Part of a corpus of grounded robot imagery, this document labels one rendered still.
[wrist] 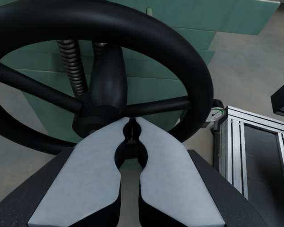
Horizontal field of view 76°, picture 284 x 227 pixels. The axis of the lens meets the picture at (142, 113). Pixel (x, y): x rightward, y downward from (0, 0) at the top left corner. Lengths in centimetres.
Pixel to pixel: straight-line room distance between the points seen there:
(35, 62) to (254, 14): 43
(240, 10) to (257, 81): 151
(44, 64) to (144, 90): 23
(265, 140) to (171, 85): 82
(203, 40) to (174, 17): 8
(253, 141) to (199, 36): 85
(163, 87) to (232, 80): 130
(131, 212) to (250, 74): 149
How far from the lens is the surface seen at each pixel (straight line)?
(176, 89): 48
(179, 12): 35
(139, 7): 24
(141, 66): 41
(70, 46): 25
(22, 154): 120
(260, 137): 119
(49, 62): 44
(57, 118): 61
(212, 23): 38
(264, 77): 197
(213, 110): 48
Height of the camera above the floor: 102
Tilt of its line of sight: 56 degrees down
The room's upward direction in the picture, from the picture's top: 13 degrees clockwise
